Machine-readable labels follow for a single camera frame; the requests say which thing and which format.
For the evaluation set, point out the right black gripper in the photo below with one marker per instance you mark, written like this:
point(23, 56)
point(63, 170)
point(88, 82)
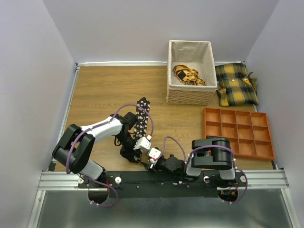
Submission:
point(150, 166)

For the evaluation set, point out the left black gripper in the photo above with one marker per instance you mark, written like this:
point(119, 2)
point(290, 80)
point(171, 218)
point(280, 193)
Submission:
point(126, 153)

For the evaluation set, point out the black floral tie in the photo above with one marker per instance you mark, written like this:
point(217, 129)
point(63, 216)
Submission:
point(140, 127)

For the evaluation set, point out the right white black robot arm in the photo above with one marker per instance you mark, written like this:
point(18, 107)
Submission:
point(211, 161)

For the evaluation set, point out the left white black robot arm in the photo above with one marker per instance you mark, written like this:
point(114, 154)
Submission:
point(74, 148)

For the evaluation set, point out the orange compartment tray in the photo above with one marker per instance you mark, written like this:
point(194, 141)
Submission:
point(248, 132)

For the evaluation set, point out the wicker basket with liner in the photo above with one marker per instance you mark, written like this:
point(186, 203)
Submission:
point(197, 55)

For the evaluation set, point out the orange patterned tie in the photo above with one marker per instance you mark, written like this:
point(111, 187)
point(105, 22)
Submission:
point(187, 75)

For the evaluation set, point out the yellow plaid shirt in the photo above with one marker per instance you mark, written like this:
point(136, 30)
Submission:
point(235, 85)

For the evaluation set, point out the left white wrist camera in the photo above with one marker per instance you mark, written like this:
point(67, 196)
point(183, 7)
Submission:
point(143, 144)

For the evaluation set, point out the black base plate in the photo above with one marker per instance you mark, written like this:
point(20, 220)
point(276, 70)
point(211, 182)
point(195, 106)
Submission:
point(144, 184)

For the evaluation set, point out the aluminium frame rail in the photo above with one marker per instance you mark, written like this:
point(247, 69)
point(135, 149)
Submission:
point(256, 179)

